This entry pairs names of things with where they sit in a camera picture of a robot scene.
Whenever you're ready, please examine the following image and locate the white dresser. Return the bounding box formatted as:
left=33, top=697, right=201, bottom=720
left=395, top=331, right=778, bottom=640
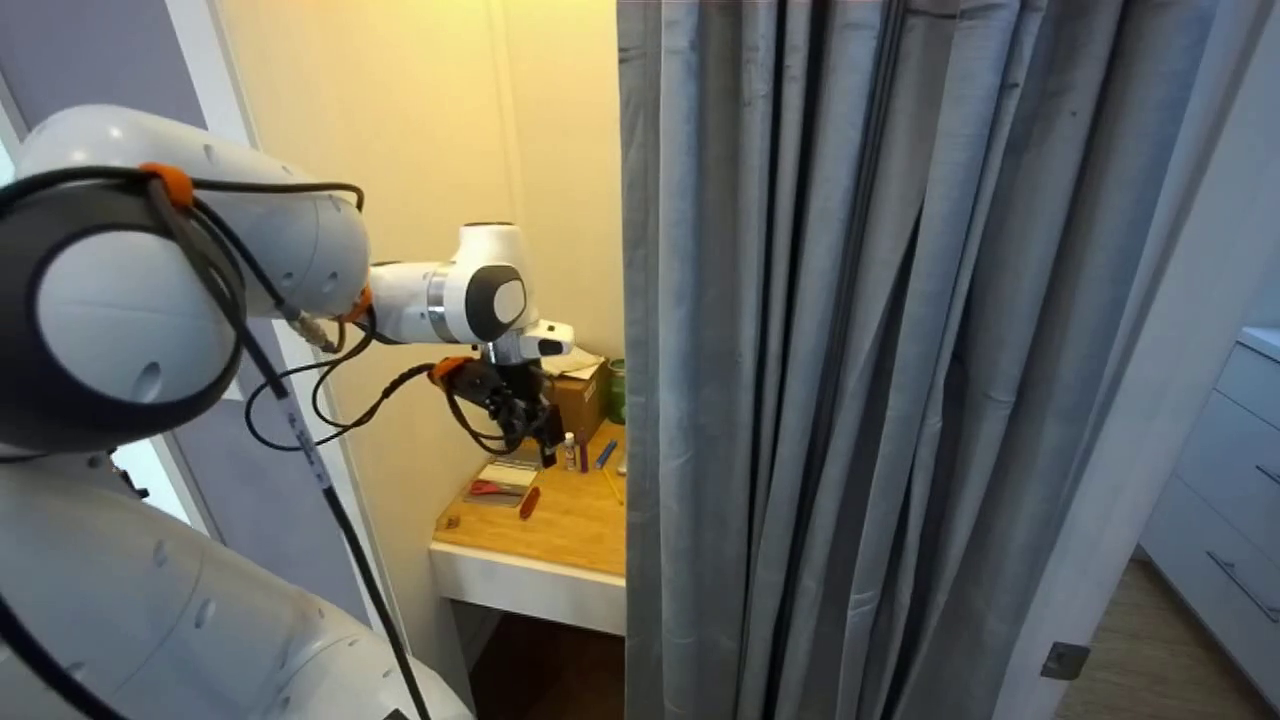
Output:
left=1138, top=323, right=1280, bottom=714

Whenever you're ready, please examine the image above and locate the brown cardboard box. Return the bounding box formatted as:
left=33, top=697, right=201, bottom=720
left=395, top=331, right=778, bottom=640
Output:
left=540, top=347, right=612, bottom=448

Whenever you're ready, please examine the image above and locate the grey curtain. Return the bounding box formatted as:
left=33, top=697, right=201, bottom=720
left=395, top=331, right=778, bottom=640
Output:
left=618, top=0, right=1262, bottom=720

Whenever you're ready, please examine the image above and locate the metal door strike plate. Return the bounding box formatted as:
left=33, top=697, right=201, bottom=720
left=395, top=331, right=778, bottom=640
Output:
left=1040, top=640, right=1093, bottom=686

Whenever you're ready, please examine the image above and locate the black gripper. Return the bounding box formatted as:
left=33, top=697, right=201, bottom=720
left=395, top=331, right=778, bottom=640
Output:
left=492, top=358, right=563, bottom=453

